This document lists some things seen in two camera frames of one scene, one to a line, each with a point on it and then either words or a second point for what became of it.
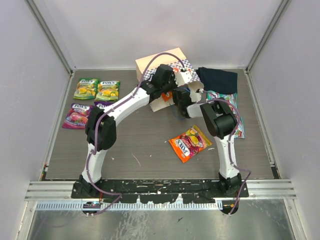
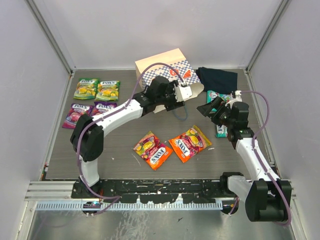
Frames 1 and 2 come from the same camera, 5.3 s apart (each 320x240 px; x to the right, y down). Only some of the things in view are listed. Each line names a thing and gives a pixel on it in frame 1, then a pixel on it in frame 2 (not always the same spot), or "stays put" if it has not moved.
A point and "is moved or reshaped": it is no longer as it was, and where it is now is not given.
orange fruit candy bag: [166, 97] is moved or reshaped
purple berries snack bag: [77, 116] stays put
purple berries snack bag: [103, 104] stays put
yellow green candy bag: [108, 91] stays put
